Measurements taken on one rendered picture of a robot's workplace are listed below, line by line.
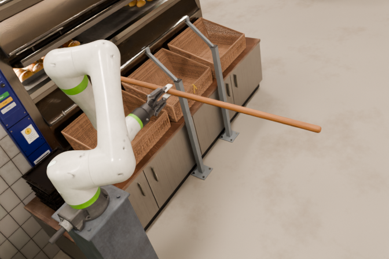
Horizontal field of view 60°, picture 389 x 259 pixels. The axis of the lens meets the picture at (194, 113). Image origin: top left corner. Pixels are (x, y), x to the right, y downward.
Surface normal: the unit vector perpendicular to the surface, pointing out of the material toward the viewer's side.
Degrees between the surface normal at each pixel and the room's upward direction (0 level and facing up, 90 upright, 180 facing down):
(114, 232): 90
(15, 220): 90
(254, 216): 0
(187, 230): 0
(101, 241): 90
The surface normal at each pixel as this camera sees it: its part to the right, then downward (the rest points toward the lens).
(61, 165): -0.16, -0.64
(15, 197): 0.81, 0.23
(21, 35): 0.70, -0.04
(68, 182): 0.10, 0.58
